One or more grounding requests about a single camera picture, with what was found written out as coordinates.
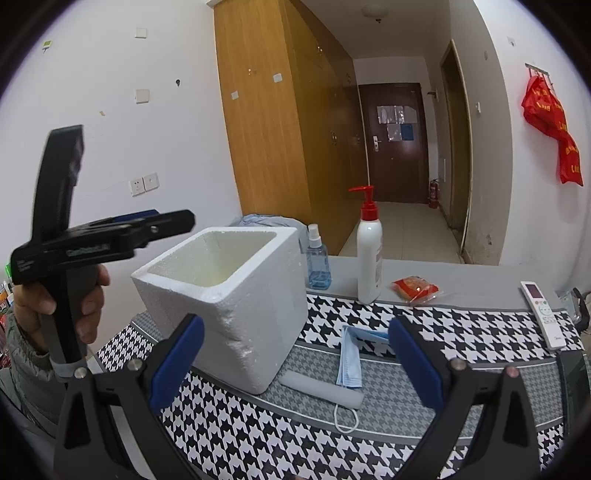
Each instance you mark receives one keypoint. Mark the person's left forearm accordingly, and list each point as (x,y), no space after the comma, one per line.
(27,369)

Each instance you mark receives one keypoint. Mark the red snack packet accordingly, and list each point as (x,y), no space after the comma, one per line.
(415,288)

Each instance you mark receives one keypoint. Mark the white red pump bottle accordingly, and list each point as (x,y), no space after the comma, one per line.
(369,258)

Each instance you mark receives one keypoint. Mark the white wall junction box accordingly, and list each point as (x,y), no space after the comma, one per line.
(142,96)

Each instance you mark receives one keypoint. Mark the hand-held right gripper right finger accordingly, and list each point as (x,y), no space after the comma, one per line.
(413,364)

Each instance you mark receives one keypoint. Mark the red fire extinguisher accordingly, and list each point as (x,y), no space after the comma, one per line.
(433,196)

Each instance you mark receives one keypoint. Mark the red plastic bags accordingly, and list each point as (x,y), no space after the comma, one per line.
(549,115)

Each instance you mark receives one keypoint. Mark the wooden side door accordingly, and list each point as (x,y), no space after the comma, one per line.
(459,147)

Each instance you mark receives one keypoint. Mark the houndstooth tablecloth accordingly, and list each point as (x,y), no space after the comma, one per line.
(323,443)

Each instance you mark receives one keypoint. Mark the paper notices on door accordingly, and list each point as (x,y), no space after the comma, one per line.
(397,122)

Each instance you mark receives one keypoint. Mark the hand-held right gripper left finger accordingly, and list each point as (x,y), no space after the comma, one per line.
(178,364)

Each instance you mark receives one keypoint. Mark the blue spray bottle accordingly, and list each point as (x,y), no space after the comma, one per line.
(317,267)

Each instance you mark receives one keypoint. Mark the white styrofoam box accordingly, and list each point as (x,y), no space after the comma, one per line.
(258,323)

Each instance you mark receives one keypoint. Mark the white remote control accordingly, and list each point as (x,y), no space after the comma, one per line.
(547,318)

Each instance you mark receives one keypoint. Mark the person's left hand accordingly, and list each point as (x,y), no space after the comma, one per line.
(94,300)

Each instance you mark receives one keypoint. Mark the white wall socket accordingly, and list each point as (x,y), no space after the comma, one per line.
(136,187)

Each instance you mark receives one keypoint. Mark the grey foam strip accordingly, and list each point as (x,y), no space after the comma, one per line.
(318,388)

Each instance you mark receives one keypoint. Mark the wooden wardrobe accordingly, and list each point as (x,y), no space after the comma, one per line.
(277,138)

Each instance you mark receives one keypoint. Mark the blue face mask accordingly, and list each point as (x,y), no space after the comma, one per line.
(351,364)

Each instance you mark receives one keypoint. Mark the ceiling lamp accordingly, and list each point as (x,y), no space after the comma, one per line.
(375,11)

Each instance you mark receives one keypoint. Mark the light blue cloth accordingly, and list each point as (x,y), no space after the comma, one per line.
(258,220)

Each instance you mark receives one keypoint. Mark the dark brown entrance door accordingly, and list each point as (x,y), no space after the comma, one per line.
(392,166)

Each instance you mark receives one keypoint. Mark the wall hook rack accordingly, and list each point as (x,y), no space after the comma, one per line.
(538,69)

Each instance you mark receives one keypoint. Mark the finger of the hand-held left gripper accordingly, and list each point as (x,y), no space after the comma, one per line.
(166,228)
(138,216)

